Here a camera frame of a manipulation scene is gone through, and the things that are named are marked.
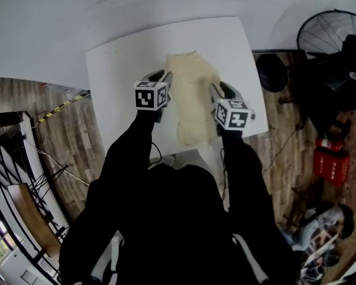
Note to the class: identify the red box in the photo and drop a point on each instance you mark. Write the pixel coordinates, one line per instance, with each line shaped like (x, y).
(330, 166)

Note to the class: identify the black metal railing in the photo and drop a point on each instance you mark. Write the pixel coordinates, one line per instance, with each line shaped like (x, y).
(15, 165)

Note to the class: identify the yellow black striped tape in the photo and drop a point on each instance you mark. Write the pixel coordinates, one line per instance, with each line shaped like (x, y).
(59, 107)

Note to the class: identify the red fire extinguisher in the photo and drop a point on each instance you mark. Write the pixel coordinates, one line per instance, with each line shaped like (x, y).
(329, 144)

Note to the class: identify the grey laptop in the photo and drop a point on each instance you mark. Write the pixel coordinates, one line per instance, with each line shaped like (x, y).
(323, 246)

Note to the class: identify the white table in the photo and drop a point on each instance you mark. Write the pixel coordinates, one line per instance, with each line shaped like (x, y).
(118, 70)

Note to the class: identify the clear plastic bag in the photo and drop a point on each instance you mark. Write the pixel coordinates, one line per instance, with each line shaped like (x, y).
(44, 84)

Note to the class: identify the white backdrop sheet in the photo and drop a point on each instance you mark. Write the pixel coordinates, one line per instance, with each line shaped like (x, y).
(77, 16)

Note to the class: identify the brown wooden bench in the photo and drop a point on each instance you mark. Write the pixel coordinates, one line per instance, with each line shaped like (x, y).
(32, 218)

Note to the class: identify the black standing fan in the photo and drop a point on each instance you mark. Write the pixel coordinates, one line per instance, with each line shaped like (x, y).
(329, 93)
(320, 31)

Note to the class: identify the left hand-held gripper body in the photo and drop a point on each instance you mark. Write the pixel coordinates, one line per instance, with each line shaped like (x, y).
(148, 98)

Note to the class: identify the person's right forearm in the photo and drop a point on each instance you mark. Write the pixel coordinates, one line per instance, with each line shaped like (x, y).
(243, 171)

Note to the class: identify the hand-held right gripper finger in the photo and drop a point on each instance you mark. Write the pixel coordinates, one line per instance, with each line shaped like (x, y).
(230, 92)
(214, 95)

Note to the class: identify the cream cloth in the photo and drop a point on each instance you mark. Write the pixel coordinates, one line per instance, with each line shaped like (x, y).
(193, 99)

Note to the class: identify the person's left forearm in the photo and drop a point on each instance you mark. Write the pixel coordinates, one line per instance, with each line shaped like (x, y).
(130, 147)

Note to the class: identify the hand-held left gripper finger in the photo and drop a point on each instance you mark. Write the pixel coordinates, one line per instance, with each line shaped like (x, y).
(152, 75)
(169, 80)

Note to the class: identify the person's black clothed body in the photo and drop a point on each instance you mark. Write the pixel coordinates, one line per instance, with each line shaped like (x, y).
(178, 224)

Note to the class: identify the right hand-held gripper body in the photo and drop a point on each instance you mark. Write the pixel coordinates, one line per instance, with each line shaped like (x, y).
(234, 114)

